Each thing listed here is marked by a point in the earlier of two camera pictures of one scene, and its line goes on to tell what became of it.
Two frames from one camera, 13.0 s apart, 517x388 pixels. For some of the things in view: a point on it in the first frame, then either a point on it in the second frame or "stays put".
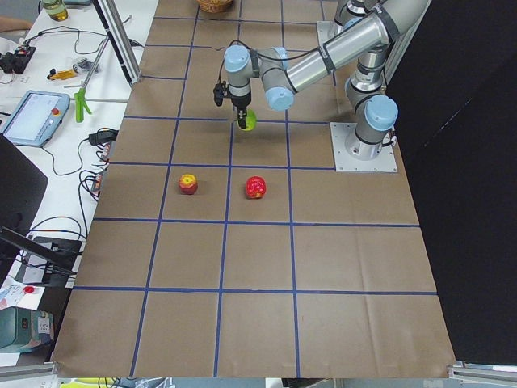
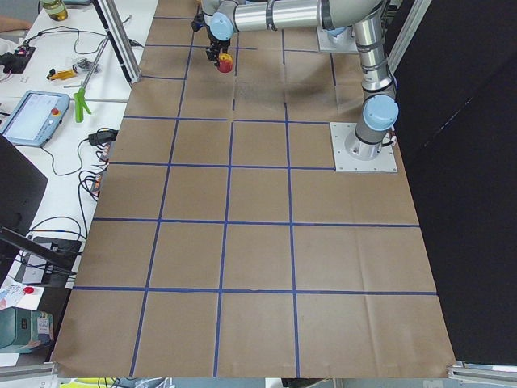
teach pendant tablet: [36, 118] stays put
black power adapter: [102, 137] stays put
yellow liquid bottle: [56, 9] stays put
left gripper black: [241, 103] to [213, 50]
